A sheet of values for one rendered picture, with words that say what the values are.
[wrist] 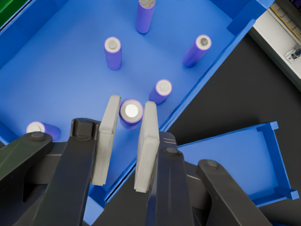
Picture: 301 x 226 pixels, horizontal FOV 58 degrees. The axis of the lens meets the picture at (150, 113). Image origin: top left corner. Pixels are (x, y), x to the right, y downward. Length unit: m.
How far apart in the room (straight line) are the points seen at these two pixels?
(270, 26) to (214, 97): 0.23
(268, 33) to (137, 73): 0.51
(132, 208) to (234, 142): 0.33
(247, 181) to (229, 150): 0.10
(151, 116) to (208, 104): 0.63
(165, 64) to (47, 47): 0.15
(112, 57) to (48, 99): 0.10
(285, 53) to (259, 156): 0.29
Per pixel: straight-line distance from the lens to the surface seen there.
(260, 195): 0.84
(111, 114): 0.15
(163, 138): 0.15
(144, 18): 0.32
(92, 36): 0.36
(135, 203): 0.75
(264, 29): 0.79
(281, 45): 0.80
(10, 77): 0.37
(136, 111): 0.19
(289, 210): 0.89
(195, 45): 0.30
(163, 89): 0.28
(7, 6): 0.53
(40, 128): 0.28
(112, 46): 0.29
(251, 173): 0.82
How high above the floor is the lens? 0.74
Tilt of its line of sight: 81 degrees down
